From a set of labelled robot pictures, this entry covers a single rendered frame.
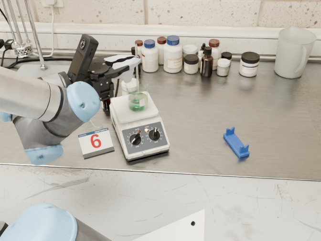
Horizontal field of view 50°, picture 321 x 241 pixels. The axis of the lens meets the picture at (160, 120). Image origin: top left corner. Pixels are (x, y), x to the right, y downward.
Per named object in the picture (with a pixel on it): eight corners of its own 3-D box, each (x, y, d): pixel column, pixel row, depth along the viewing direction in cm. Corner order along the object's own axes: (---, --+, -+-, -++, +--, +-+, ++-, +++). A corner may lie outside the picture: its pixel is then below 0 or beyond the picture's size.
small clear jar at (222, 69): (218, 69, 134) (219, 57, 131) (230, 71, 133) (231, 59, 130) (214, 75, 131) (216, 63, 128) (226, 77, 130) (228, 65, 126)
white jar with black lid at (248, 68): (237, 67, 135) (240, 51, 131) (255, 67, 135) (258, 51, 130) (240, 77, 130) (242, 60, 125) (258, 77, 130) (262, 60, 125)
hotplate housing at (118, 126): (170, 151, 100) (170, 131, 95) (126, 163, 97) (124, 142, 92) (147, 107, 116) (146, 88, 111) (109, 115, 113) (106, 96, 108)
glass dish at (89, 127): (96, 124, 110) (95, 119, 109) (107, 132, 107) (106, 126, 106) (82, 132, 107) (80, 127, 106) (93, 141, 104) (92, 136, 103)
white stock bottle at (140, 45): (135, 64, 138) (134, 45, 132) (132, 59, 141) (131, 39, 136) (147, 62, 139) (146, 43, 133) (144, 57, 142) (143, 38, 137)
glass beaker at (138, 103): (152, 104, 104) (151, 80, 99) (144, 116, 100) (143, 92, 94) (130, 99, 106) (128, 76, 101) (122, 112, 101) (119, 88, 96)
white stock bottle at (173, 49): (160, 67, 136) (159, 36, 128) (175, 61, 139) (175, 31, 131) (170, 75, 132) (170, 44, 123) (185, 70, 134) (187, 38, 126)
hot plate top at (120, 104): (159, 115, 101) (159, 113, 100) (119, 124, 98) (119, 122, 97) (147, 93, 109) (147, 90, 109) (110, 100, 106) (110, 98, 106)
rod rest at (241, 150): (250, 155, 99) (251, 146, 97) (239, 158, 98) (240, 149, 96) (232, 133, 106) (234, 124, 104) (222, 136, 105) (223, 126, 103)
